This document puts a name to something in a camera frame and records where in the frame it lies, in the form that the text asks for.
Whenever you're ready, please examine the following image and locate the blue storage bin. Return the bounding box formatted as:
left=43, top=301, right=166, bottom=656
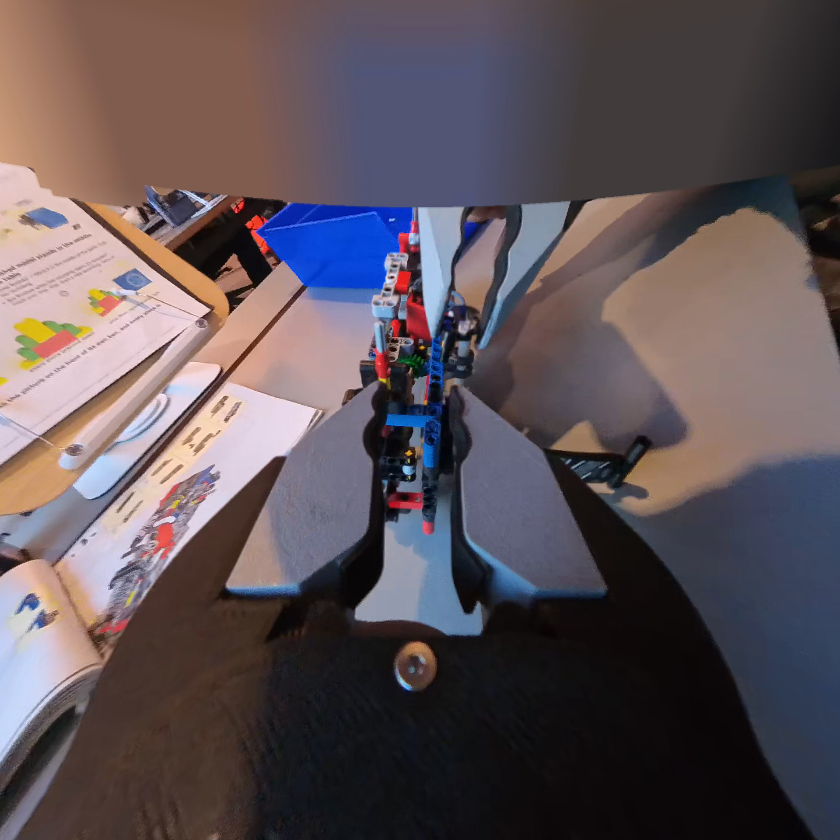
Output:
left=256, top=203, right=481, bottom=290

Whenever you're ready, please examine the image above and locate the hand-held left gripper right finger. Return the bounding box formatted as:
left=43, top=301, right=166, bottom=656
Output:
left=448, top=385, right=609, bottom=616

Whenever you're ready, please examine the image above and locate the clipboard with printed sheet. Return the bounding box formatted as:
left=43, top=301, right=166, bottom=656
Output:
left=0, top=164, right=229, bottom=516

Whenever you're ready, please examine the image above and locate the open instruction booklet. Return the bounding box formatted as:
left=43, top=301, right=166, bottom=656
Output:
left=0, top=384, right=324, bottom=788

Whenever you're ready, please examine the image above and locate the white flat stand base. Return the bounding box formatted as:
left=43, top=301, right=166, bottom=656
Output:
left=72, top=361, right=223, bottom=500

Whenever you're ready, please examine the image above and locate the black curved toy panel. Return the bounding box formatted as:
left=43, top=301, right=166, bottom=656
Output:
left=545, top=436, right=654, bottom=490

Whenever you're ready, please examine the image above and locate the cluttered background worktable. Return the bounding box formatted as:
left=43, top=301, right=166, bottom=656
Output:
left=144, top=187, right=277, bottom=290

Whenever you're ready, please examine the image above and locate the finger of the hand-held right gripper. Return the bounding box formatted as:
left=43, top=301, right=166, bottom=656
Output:
left=416, top=206, right=471, bottom=337
left=478, top=201, right=572, bottom=350

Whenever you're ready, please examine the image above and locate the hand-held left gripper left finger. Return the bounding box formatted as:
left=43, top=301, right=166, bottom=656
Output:
left=225, top=381, right=385, bottom=609

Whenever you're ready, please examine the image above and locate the toy brick car chassis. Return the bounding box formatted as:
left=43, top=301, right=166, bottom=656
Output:
left=360, top=220, right=483, bottom=536

